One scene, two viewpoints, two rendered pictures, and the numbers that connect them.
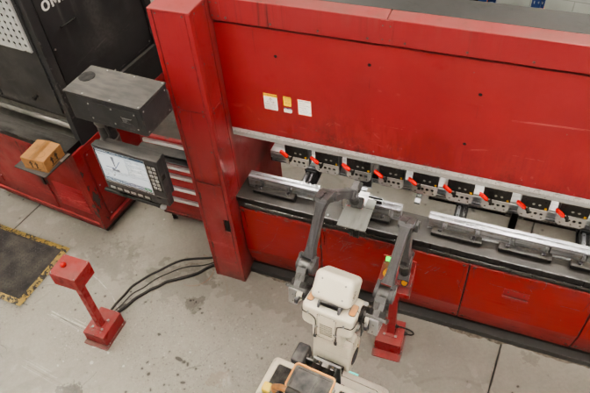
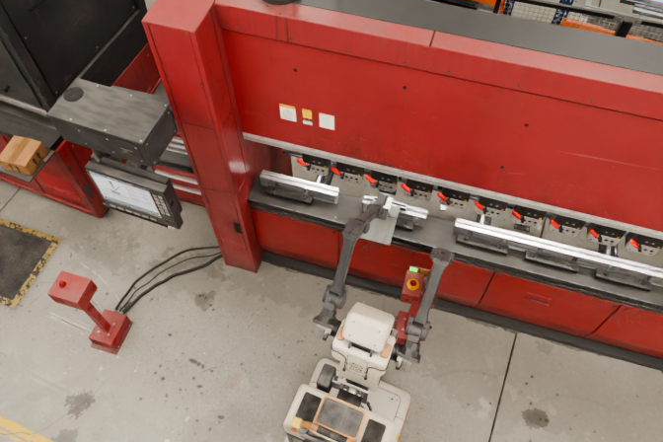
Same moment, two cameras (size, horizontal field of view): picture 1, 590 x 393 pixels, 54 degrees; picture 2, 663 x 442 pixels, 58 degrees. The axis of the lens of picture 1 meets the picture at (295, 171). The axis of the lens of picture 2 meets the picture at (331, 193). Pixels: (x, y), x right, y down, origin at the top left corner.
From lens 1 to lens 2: 71 cm
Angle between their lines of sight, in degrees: 13
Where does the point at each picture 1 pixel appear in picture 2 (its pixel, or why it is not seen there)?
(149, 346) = (161, 348)
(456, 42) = (506, 75)
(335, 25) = (369, 46)
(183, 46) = (188, 63)
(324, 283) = (356, 328)
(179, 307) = (188, 304)
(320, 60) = (347, 78)
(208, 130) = (218, 144)
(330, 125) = (355, 139)
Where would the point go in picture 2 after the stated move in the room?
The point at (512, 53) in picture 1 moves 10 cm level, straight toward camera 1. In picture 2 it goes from (568, 92) to (565, 110)
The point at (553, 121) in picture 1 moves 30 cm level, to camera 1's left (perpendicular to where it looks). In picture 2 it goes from (601, 155) to (536, 162)
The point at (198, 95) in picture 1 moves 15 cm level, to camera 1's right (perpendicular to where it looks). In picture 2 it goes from (206, 110) to (238, 108)
